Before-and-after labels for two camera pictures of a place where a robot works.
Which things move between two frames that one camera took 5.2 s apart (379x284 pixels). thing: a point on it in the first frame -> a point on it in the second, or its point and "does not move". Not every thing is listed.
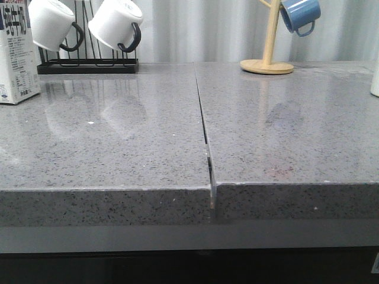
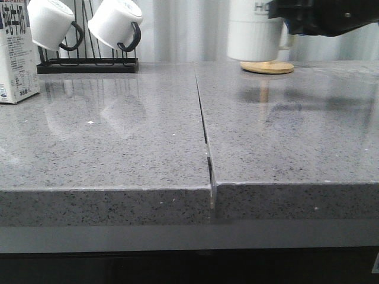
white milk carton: [19, 71] does not move
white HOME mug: [374, 83] -> [252, 36]
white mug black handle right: [115, 22] does not move
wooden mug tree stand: [266, 65] does not move
